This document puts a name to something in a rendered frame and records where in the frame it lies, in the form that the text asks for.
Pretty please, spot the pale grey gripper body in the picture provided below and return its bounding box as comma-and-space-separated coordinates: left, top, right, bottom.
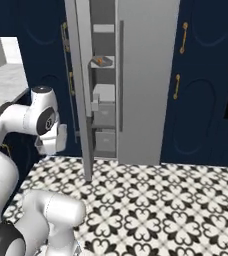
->
53, 123, 68, 153

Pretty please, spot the grey freezer door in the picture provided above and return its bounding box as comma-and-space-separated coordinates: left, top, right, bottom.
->
64, 0, 96, 183

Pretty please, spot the grey freezer drawer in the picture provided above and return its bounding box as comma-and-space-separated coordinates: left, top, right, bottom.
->
94, 129, 117, 153
93, 101, 117, 128

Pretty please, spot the white freezer shelf box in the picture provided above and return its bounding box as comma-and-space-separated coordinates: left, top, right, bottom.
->
92, 83, 116, 103

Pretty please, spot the grey food container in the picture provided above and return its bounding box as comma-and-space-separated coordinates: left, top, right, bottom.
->
90, 55, 115, 68

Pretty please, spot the white freezer rack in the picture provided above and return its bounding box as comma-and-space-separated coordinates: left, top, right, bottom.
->
92, 23, 116, 34

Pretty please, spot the grey door bin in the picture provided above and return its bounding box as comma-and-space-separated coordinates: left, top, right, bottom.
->
91, 93, 101, 118

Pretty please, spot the navy tall cupboard door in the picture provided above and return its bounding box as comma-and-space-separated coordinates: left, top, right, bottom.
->
17, 0, 84, 158

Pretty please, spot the grey fridge door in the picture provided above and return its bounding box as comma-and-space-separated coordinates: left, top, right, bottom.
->
115, 0, 181, 166

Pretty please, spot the gold cupboard handle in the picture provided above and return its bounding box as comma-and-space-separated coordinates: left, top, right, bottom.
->
68, 71, 76, 97
61, 21, 69, 53
172, 73, 181, 101
0, 143, 13, 158
179, 21, 189, 55

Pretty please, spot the dark grey fridge door handle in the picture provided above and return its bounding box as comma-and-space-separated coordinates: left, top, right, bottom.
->
118, 20, 125, 133

